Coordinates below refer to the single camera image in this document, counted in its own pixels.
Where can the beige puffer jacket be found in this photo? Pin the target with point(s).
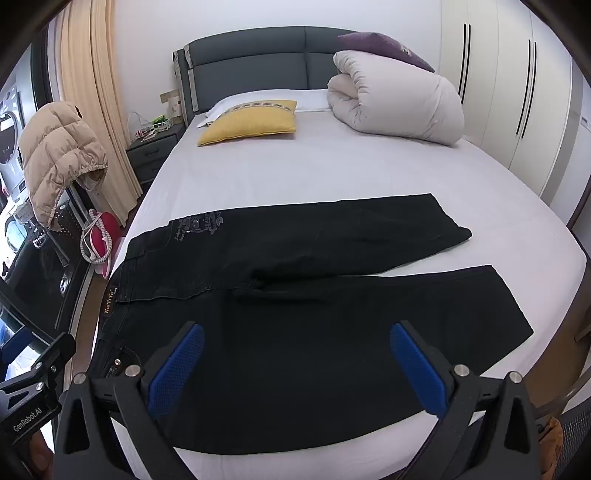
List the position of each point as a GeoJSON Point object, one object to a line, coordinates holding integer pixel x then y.
{"type": "Point", "coordinates": [55, 152]}

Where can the black mesh chair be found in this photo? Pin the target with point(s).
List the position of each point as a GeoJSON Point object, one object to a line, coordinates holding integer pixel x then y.
{"type": "Point", "coordinates": [575, 429]}

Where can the black pants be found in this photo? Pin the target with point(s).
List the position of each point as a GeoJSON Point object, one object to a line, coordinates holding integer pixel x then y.
{"type": "Point", "coordinates": [300, 323]}

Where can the beige curtain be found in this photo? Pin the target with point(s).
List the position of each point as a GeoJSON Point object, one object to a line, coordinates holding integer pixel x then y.
{"type": "Point", "coordinates": [97, 69]}

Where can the dark grey nightstand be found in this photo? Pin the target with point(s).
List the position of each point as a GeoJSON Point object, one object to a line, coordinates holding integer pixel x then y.
{"type": "Point", "coordinates": [150, 154]}

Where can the white wardrobe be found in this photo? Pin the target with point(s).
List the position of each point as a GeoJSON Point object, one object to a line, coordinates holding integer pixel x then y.
{"type": "Point", "coordinates": [508, 92]}

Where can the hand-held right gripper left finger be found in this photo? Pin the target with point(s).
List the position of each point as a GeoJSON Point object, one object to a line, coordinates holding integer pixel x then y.
{"type": "Point", "coordinates": [178, 369]}

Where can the dark grey headboard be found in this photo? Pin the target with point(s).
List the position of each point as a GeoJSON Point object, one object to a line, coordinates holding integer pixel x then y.
{"type": "Point", "coordinates": [258, 60]}

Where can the bed with white sheet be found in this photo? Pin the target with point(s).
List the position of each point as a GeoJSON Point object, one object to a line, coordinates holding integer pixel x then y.
{"type": "Point", "coordinates": [323, 170]}

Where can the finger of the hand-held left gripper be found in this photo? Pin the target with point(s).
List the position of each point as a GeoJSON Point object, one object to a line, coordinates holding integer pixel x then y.
{"type": "Point", "coordinates": [48, 362]}

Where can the white pillow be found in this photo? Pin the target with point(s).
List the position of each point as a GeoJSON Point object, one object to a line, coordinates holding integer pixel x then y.
{"type": "Point", "coordinates": [314, 99]}

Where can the black glossy furniture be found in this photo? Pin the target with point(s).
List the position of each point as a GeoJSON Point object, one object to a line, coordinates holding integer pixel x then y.
{"type": "Point", "coordinates": [46, 272]}

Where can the orange cloth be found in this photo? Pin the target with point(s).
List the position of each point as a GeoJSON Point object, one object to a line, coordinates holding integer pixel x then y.
{"type": "Point", "coordinates": [550, 436]}

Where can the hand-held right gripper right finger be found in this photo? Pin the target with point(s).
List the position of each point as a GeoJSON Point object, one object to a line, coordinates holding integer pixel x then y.
{"type": "Point", "coordinates": [418, 374]}

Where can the purple pillow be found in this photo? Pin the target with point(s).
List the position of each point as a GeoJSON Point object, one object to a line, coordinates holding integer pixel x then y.
{"type": "Point", "coordinates": [388, 48]}

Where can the yellow pillow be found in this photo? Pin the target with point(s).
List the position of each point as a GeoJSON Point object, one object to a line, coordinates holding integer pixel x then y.
{"type": "Point", "coordinates": [249, 122]}

